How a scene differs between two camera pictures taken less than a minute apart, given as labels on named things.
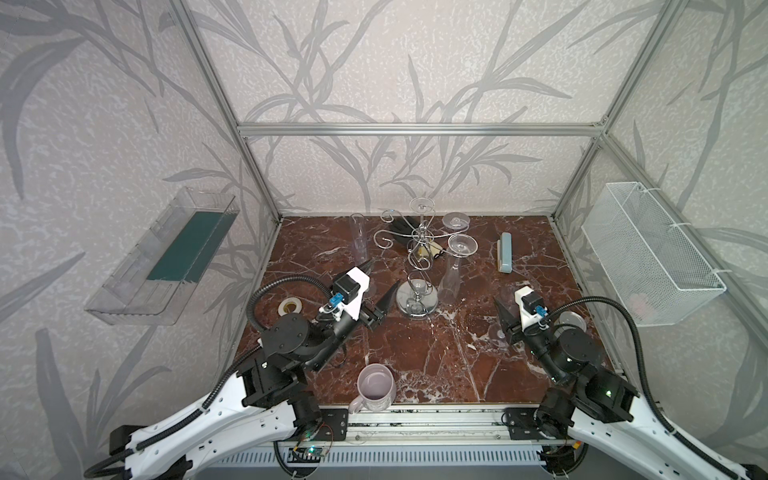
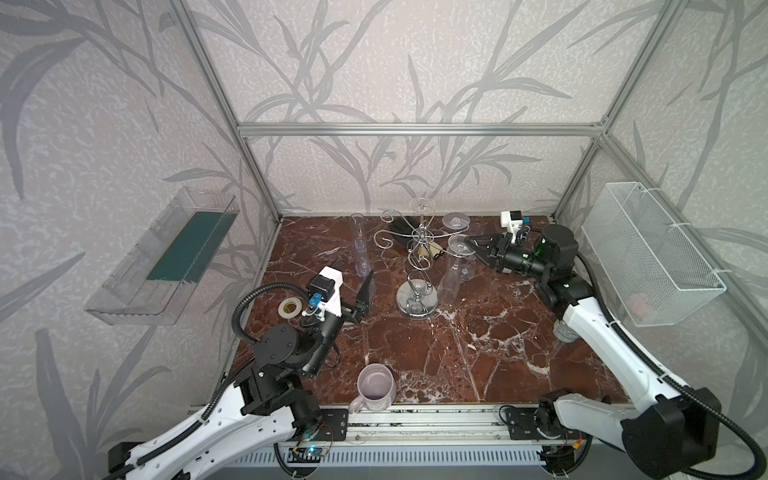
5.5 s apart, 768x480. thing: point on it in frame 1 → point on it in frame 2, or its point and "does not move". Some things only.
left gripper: [367, 315] → [346, 314]
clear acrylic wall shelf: [154, 279] does not move
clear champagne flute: [358, 223] does not move
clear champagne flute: [458, 246] does not move
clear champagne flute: [456, 220] does not move
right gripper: [517, 330] → [496, 255]
